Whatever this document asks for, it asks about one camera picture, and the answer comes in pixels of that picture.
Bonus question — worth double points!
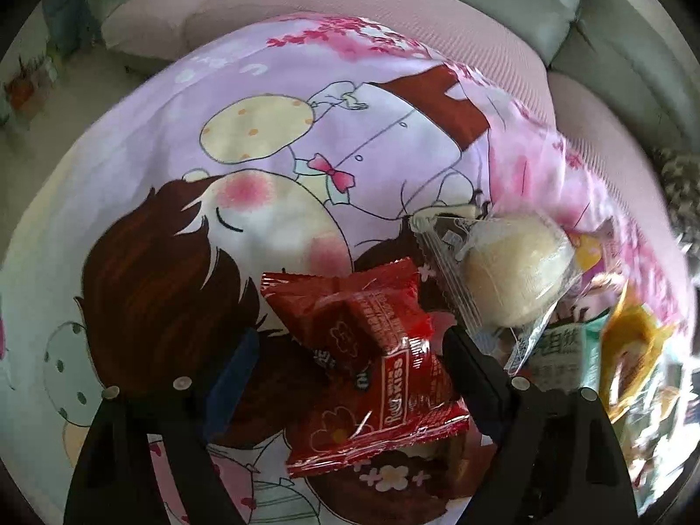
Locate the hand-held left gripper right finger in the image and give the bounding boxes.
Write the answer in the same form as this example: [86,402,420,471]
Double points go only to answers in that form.
[440,325,641,525]

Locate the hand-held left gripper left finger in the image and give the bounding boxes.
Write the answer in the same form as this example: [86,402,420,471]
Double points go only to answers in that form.
[64,328,260,525]

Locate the red flower print snack packet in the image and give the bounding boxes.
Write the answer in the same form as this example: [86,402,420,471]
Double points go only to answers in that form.
[284,339,471,479]

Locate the red square snack packet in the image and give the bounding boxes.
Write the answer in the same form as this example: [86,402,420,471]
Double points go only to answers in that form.
[259,257,435,378]

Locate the teal white snack packet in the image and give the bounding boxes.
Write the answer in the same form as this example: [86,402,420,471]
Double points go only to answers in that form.
[525,311,608,395]

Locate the white round bun packet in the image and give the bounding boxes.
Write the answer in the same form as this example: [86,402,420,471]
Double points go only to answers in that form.
[410,205,583,378]

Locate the pink yellow snack packet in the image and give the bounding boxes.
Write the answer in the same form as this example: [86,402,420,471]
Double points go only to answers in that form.
[569,219,621,277]

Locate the pale snack packet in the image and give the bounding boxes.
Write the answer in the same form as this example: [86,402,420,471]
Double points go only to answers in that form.
[618,383,691,504]

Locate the pink cartoon printed blanket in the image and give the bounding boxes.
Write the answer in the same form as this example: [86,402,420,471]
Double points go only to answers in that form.
[0,11,695,525]

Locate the dark patterned pillow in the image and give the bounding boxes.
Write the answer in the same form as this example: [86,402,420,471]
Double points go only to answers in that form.
[659,147,700,242]

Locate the potted plants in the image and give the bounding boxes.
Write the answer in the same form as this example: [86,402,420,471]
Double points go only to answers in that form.
[0,55,61,126]

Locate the grey sofa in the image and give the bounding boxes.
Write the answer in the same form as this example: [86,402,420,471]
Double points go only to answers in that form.
[328,0,700,148]

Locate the pink sofa cover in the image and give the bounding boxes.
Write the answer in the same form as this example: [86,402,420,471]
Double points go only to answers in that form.
[101,0,673,220]

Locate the teal cloth item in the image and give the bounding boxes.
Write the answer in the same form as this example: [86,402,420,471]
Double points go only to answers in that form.
[44,0,105,56]

